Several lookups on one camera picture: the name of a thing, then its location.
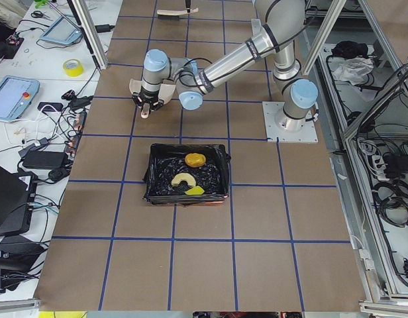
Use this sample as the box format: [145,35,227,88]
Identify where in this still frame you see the pink bin with black bag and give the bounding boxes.
[144,143,230,205]

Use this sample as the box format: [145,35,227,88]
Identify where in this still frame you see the black power strip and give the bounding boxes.
[65,111,87,157]

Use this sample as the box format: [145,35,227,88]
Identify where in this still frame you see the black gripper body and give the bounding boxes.
[132,88,163,108]

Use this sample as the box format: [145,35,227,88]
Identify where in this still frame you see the yellow green sponge piece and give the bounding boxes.
[185,185,205,195]

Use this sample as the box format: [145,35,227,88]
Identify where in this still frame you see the white power strip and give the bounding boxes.
[371,154,389,182]

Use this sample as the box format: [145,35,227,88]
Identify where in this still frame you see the black power adapter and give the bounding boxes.
[23,151,69,170]

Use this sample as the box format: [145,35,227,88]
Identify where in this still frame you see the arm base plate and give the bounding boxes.
[262,101,319,144]

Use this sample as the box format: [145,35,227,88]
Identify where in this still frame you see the black scissors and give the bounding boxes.
[30,10,50,20]

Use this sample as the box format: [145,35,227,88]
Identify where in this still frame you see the black cable bundle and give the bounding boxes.
[371,180,408,229]

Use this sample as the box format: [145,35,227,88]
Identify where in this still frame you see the crumpled white cloth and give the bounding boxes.
[332,57,374,85]

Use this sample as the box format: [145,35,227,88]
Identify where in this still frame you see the black laptop computer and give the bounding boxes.
[0,166,38,237]

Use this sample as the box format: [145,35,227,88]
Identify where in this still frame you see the far blue teach pendant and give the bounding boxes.
[39,15,82,46]

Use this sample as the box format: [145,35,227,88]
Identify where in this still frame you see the aluminium frame post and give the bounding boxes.
[67,0,109,70]

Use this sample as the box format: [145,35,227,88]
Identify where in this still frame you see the yellow toy potato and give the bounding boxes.
[184,153,207,168]

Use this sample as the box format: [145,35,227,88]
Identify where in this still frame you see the blue teach pendant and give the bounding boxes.
[39,15,82,46]
[0,76,40,123]

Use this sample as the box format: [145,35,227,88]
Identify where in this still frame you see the yellow tape roll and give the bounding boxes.
[63,59,84,78]

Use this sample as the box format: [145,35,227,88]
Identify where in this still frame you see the near blue teach pendant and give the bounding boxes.
[0,76,40,123]

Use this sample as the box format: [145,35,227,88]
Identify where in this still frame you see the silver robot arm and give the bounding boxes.
[132,1,319,131]

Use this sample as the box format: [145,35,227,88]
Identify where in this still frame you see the toy croissant bread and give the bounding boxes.
[171,173,197,188]

